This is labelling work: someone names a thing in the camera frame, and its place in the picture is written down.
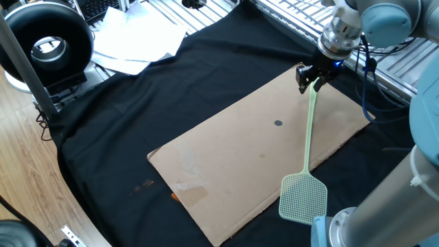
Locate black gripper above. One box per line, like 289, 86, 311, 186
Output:
296, 47, 346, 95

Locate pale green plastic flyswatter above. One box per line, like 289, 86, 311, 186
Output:
278, 80, 329, 226

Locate brown cardboard sheet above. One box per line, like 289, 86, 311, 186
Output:
146, 62, 377, 247

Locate large white paper sheet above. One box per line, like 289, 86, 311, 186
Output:
93, 1, 189, 63

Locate black table cloth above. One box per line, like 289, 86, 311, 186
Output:
47, 0, 418, 247

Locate black computer keyboard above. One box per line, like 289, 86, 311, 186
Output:
73, 0, 120, 24

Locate white round stand base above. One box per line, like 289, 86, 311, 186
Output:
3, 70, 32, 94

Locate black round device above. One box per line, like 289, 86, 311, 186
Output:
0, 194, 56, 247

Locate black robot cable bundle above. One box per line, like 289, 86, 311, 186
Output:
353, 34, 418, 109

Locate aluminium table edge rail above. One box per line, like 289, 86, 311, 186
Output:
250, 0, 412, 106

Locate black ring lamp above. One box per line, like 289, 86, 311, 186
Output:
0, 1, 95, 97

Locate thin black wires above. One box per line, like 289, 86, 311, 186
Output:
35, 102, 53, 142

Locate white metal bracket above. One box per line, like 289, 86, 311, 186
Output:
60, 225, 87, 247

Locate grey aluminium post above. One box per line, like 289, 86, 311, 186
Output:
0, 13, 59, 120

